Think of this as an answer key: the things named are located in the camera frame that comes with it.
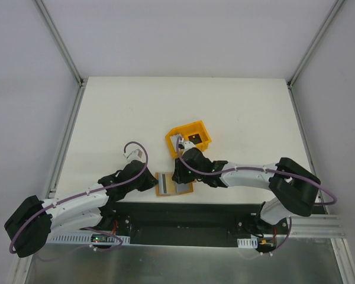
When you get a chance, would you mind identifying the orange leather card holder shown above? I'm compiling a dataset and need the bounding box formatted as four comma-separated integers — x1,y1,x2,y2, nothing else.
156,173,193,196

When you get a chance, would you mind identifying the beige magnetic stripe card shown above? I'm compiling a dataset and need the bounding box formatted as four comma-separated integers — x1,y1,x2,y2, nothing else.
157,173,176,196

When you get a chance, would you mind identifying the yellow plastic bin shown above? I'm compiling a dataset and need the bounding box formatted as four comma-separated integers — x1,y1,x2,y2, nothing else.
165,120,212,159

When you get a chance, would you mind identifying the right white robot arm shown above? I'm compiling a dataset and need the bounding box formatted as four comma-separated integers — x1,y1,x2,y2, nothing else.
172,148,320,234

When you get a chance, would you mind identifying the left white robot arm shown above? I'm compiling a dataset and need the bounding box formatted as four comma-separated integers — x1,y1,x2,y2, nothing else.
4,160,158,258

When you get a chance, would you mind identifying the grey credit card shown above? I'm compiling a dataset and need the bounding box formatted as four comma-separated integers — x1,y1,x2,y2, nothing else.
170,134,183,151

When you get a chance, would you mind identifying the black credit card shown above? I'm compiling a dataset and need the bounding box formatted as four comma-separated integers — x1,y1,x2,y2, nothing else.
188,134,202,144

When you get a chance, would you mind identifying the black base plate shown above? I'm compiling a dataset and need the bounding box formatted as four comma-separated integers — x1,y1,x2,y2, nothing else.
79,200,291,246

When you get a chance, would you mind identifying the left white cable duct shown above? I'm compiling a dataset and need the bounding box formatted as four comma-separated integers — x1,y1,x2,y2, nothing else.
47,233,131,246

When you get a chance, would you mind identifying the white cable duct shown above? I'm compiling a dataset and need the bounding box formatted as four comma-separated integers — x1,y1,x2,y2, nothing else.
237,238,258,249
47,233,131,246

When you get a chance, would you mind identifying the right white cable duct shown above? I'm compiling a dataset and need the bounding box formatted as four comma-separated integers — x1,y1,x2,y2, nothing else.
237,238,258,249

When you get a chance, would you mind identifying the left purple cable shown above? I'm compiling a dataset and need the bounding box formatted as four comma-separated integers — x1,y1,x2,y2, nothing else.
8,141,150,263

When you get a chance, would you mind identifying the purple cable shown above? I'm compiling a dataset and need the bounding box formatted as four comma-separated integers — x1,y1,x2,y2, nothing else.
8,141,150,263
176,136,338,261

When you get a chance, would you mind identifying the right aluminium rail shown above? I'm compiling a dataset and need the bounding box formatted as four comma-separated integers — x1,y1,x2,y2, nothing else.
291,214,346,239

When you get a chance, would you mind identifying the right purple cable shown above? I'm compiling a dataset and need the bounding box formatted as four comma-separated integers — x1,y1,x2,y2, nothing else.
176,136,338,261

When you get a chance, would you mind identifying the left aluminium frame post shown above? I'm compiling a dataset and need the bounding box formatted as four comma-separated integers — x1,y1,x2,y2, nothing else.
33,0,85,86

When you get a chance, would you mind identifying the aluminium frame post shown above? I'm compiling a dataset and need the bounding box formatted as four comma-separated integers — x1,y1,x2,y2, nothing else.
33,0,85,86
286,0,347,89

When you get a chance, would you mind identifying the right aluminium frame post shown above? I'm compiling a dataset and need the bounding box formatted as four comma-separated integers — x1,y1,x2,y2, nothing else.
286,0,347,89

